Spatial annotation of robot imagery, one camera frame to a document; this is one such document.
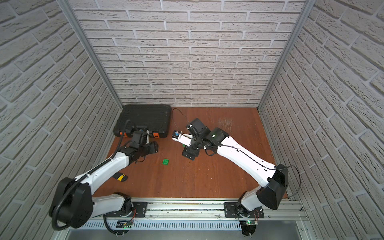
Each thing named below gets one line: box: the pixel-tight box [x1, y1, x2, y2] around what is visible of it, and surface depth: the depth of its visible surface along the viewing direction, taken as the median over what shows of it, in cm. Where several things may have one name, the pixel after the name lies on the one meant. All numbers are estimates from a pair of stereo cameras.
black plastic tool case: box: [113, 104, 172, 138], surface depth 105 cm
